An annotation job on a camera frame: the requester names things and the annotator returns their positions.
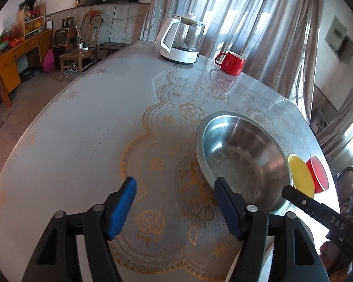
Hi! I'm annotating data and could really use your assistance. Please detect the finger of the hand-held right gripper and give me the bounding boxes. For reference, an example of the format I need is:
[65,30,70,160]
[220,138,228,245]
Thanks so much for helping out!
[282,184,325,216]

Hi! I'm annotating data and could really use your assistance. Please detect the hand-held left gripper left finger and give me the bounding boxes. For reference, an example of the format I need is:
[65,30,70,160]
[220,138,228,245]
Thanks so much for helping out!
[20,176,138,282]

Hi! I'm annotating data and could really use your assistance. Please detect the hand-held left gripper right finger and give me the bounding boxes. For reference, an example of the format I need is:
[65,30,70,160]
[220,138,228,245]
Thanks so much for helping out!
[214,177,330,282]

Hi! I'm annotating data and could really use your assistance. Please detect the yellow plastic bowl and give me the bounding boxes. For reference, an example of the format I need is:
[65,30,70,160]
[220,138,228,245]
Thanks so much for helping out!
[287,154,316,199]

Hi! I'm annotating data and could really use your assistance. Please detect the red plastic bowl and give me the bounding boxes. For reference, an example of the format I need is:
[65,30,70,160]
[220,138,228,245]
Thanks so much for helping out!
[306,153,330,194]

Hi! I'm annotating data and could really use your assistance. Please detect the stainless steel bowl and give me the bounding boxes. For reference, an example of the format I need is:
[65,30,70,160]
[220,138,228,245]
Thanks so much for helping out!
[195,111,295,215]

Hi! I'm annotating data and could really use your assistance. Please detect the person's right hand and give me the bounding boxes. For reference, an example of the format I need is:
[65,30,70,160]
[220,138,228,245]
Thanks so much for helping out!
[319,240,343,274]

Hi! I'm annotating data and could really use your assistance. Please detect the round-backed dark chair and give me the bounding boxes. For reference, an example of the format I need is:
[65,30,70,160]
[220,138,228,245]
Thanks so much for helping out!
[335,167,353,210]

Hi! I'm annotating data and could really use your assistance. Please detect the pile of sacks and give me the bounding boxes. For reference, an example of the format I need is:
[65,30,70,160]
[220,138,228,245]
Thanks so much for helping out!
[310,109,327,136]

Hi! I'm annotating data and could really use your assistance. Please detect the narrow sheer side curtain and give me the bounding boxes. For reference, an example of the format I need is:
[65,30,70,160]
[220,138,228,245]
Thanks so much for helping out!
[315,85,353,165]

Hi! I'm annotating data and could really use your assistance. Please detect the red mug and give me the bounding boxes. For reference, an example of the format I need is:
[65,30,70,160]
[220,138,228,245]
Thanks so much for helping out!
[214,51,246,76]

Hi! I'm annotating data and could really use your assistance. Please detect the dark bench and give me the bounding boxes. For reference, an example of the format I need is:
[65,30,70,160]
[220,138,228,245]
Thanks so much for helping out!
[99,42,130,58]

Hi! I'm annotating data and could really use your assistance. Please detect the pink bag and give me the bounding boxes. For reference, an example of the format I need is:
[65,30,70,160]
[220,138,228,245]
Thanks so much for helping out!
[42,48,56,72]

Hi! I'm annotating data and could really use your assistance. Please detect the wooden chair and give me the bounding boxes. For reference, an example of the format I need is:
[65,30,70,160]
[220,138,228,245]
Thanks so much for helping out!
[59,10,103,75]

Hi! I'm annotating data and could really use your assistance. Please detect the dark speaker box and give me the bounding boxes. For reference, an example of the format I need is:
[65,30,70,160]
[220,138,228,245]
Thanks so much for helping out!
[52,27,77,68]

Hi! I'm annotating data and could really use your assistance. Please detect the white glass electric kettle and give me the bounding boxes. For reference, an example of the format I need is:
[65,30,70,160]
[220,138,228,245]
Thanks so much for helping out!
[155,14,206,64]

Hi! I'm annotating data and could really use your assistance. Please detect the wooden desk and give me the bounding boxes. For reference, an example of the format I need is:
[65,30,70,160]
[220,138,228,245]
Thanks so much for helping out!
[0,28,53,108]

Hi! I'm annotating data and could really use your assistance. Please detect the wide sheer window curtain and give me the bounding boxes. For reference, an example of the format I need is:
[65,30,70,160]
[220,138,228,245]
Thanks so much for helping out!
[140,0,325,124]

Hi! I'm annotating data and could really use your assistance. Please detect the small wooden shelf unit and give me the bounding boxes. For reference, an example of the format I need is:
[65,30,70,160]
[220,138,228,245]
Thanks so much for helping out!
[16,4,47,40]

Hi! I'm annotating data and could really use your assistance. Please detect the wall electrical box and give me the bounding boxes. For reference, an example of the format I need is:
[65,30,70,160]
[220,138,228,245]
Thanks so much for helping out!
[324,16,353,63]

